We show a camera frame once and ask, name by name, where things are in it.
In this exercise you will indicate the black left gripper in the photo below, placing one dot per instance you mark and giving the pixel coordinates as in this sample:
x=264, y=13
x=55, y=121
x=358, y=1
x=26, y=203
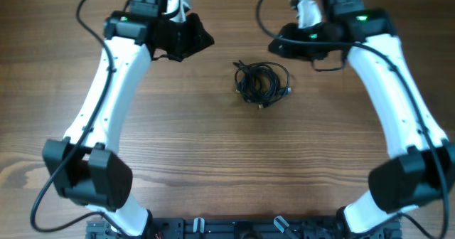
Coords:
x=197, y=42

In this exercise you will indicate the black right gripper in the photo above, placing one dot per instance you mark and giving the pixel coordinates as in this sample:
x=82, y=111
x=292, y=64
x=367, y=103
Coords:
x=291, y=50

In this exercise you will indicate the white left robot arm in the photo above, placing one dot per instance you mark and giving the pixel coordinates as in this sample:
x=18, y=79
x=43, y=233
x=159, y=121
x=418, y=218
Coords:
x=84, y=165

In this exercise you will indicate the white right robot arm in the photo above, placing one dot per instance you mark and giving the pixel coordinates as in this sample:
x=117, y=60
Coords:
x=420, y=168

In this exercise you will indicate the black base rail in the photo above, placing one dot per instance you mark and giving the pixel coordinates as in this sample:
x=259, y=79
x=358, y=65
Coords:
x=311, y=227

